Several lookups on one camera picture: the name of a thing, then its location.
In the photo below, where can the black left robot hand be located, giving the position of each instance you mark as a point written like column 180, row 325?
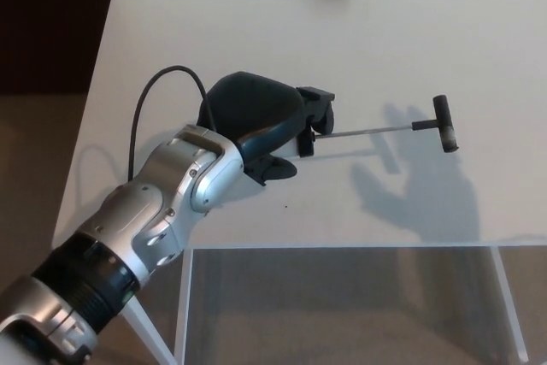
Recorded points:
column 256, row 108

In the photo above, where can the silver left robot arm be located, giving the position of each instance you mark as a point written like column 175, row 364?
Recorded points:
column 149, row 211

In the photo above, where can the dark brown panel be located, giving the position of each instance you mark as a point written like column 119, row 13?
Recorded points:
column 47, row 19

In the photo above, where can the white desk leg frame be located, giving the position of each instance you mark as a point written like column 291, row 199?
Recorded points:
column 149, row 331
column 510, row 305

